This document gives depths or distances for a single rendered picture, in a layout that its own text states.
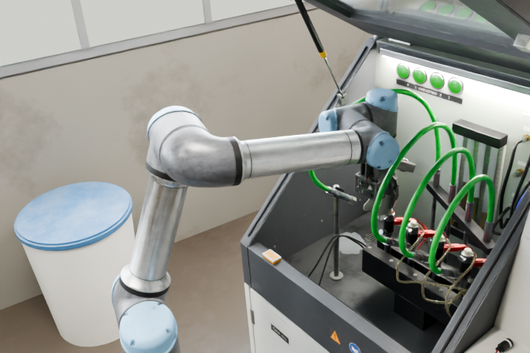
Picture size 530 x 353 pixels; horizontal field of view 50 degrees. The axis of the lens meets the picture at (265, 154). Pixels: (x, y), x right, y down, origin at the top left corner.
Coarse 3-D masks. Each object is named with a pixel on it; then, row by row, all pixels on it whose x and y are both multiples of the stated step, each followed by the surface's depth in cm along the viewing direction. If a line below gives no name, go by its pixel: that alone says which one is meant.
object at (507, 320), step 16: (528, 224) 123; (528, 240) 123; (528, 256) 124; (512, 272) 127; (528, 272) 124; (512, 288) 128; (528, 288) 125; (512, 304) 128; (528, 304) 125; (496, 320) 132; (512, 320) 129; (528, 320) 125; (512, 336) 129; (528, 336) 126
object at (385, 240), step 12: (420, 132) 135; (408, 144) 133; (456, 144) 146; (456, 156) 148; (396, 168) 133; (456, 168) 150; (384, 180) 133; (372, 216) 134; (372, 228) 136; (384, 240) 140; (396, 240) 144
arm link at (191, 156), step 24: (360, 120) 126; (168, 144) 109; (192, 144) 107; (216, 144) 107; (240, 144) 108; (264, 144) 111; (288, 144) 113; (312, 144) 114; (336, 144) 116; (360, 144) 118; (384, 144) 117; (168, 168) 109; (192, 168) 106; (216, 168) 106; (240, 168) 107; (264, 168) 111; (288, 168) 113; (312, 168) 116; (384, 168) 120
